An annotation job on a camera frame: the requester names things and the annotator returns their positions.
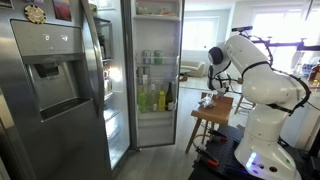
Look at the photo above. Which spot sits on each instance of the stainless steel fridge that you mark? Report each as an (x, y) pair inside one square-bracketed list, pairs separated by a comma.
[(59, 90)]

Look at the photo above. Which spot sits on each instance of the round fridge magnet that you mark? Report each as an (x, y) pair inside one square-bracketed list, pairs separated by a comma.
[(35, 14)]

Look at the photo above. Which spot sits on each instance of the wooden stool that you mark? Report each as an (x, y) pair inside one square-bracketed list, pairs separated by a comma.
[(218, 114)]

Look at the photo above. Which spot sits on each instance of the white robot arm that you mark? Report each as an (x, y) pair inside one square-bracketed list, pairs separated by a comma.
[(275, 95)]

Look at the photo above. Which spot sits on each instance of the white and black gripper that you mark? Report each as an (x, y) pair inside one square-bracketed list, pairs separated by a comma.
[(218, 82)]

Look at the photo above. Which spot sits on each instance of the open fridge door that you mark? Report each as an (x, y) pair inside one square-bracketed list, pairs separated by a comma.
[(153, 25)]

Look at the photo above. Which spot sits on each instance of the cream sofa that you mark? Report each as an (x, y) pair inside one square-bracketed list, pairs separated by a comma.
[(195, 68)]

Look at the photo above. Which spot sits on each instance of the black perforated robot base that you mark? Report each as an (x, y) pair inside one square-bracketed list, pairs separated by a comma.
[(222, 146)]

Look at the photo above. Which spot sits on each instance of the yellow drink bottle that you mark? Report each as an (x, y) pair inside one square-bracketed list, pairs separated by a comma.
[(161, 100)]

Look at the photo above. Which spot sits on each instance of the green can on shelf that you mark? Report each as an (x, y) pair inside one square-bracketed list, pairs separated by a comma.
[(158, 57)]

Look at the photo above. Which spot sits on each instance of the red handled clamp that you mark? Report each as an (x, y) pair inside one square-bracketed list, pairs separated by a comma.
[(210, 159)]

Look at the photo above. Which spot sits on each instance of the green soda bottle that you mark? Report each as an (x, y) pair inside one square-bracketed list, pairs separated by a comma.
[(142, 100)]

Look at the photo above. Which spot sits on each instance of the crumpled plastic bag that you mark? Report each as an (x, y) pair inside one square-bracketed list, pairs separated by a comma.
[(207, 102)]

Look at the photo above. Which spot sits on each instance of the dark green wine bottle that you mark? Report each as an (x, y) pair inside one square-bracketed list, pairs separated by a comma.
[(169, 98)]

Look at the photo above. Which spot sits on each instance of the blue and white can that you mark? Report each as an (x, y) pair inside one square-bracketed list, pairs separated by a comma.
[(146, 56)]

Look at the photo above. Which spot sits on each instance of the black camera on boom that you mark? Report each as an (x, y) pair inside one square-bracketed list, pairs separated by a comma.
[(241, 29)]

